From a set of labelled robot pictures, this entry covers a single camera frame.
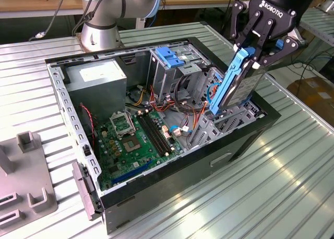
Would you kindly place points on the metal optical drive cage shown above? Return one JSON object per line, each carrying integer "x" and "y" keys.
{"x": 163, "y": 79}

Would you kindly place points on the black open PC case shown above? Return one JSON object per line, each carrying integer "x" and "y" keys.
{"x": 182, "y": 176}

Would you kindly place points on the grey power supply unit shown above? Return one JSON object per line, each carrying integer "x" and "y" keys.
{"x": 96, "y": 93}

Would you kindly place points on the blue plastic drive latch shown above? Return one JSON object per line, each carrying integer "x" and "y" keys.
{"x": 168, "y": 57}

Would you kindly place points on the metal disk bay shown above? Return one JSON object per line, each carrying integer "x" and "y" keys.
{"x": 229, "y": 121}

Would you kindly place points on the hard disk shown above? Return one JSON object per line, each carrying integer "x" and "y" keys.
{"x": 245, "y": 89}

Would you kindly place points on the blue expansion slot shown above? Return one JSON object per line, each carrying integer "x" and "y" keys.
{"x": 131, "y": 172}

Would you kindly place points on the grey parts rack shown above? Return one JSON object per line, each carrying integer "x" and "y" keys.
{"x": 26, "y": 171}

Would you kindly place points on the green motherboard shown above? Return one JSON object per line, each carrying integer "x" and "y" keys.
{"x": 130, "y": 168}

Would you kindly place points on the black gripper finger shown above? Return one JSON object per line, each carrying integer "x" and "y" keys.
{"x": 238, "y": 22}
{"x": 291, "y": 44}

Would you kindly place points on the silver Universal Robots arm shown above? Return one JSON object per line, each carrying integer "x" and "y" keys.
{"x": 138, "y": 1}

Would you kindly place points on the cardboard box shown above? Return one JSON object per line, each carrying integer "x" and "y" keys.
{"x": 315, "y": 95}

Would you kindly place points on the CPU socket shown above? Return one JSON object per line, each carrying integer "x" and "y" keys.
{"x": 131, "y": 145}

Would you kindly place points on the silver metal drum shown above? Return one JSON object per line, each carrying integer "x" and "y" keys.
{"x": 327, "y": 5}

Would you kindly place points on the grey case latch panel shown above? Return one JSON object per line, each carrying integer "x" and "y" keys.
{"x": 82, "y": 189}

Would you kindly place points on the black RAM slot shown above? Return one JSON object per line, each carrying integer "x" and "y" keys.
{"x": 159, "y": 132}
{"x": 151, "y": 136}

